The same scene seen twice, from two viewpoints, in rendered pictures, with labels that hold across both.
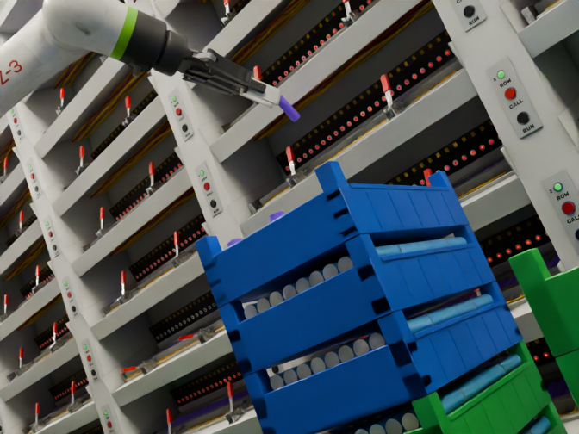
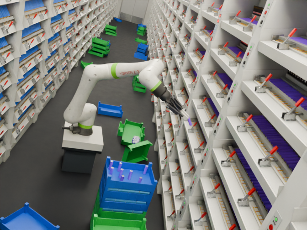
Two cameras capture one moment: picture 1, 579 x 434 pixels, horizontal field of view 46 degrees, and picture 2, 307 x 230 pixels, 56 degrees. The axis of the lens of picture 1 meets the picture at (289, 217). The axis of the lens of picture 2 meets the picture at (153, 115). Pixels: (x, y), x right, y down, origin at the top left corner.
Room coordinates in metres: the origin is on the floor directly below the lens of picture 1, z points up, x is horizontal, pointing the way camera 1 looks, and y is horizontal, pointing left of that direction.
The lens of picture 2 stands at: (-0.31, -1.04, 1.60)
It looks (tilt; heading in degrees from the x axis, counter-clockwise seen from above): 23 degrees down; 40
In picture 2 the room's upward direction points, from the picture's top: 18 degrees clockwise
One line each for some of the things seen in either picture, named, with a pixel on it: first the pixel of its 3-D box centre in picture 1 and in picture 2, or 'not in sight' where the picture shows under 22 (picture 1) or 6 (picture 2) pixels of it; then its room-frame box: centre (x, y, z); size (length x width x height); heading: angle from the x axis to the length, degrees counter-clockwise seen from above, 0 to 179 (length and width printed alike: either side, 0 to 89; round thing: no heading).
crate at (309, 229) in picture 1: (342, 232); (129, 174); (0.82, -0.05, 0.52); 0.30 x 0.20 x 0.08; 147
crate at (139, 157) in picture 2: not in sight; (137, 153); (1.53, 0.56, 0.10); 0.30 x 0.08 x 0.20; 4
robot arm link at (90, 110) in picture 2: not in sight; (86, 115); (0.98, 0.73, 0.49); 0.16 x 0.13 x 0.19; 12
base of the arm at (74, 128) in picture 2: not in sight; (77, 128); (0.94, 0.74, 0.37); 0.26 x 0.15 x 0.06; 160
